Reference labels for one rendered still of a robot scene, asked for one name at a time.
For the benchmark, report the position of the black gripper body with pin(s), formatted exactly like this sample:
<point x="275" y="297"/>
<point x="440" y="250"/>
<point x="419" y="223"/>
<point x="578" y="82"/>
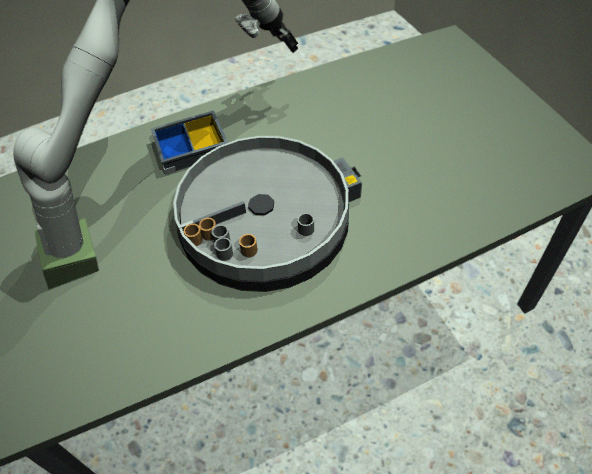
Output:
<point x="275" y="24"/>

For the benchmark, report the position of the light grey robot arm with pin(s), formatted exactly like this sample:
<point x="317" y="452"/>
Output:
<point x="38" y="157"/>

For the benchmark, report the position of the grey round turntable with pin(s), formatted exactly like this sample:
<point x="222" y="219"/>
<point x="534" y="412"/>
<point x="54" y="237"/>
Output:
<point x="297" y="178"/>

